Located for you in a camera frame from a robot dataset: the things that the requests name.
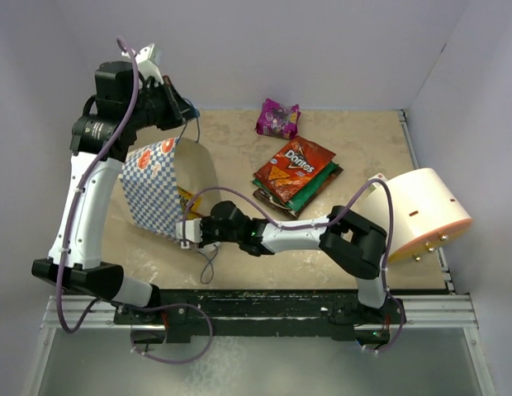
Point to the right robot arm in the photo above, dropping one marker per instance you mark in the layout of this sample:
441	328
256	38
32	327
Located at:
352	242

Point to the small green white box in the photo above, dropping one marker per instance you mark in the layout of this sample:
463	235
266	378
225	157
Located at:
377	178

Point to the red snack packet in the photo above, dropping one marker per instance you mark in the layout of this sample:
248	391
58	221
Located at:
293	167

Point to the green snack box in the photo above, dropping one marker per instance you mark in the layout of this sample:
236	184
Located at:
307	193

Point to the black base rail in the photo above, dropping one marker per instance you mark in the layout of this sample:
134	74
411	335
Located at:
335	314

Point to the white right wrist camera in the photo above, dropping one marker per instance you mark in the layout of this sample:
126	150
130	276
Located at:
188	233

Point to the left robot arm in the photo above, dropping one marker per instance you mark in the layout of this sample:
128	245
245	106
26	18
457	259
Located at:
128	98

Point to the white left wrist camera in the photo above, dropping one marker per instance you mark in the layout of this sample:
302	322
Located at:
148	59

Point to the blue checkered paper bag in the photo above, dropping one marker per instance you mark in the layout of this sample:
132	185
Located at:
168	176

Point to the purple candy snack bag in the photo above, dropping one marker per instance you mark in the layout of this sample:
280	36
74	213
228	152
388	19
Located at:
277	120

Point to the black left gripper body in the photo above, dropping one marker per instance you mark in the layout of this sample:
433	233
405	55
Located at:
154	107

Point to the cream cylindrical appliance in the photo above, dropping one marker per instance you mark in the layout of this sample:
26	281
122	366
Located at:
426	214

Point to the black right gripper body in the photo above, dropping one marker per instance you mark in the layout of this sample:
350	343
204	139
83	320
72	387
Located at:
211	233

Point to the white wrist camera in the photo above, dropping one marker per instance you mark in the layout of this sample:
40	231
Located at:
148	59
188	233

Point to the brown sea salt chips bag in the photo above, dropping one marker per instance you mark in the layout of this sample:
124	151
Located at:
260	196

